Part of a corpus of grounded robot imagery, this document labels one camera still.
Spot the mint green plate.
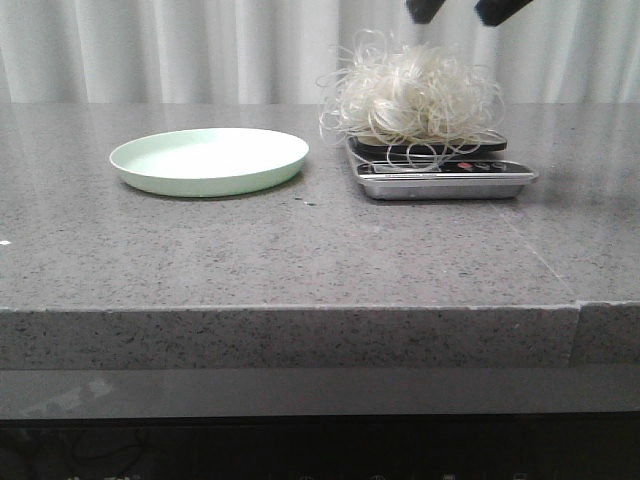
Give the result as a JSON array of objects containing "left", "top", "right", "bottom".
[{"left": 110, "top": 128, "right": 309, "bottom": 197}]

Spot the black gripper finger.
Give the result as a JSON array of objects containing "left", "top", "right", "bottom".
[
  {"left": 475, "top": 0, "right": 532, "bottom": 27},
  {"left": 405, "top": 0, "right": 445, "bottom": 24}
]

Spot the white pleated curtain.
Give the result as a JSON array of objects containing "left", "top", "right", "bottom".
[{"left": 1, "top": 1, "right": 639, "bottom": 104}]

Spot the white vermicelli bundle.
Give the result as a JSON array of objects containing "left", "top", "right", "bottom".
[{"left": 318, "top": 30, "right": 505, "bottom": 171}]

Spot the silver black kitchen scale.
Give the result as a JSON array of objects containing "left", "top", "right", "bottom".
[{"left": 346, "top": 130, "right": 538, "bottom": 200}]

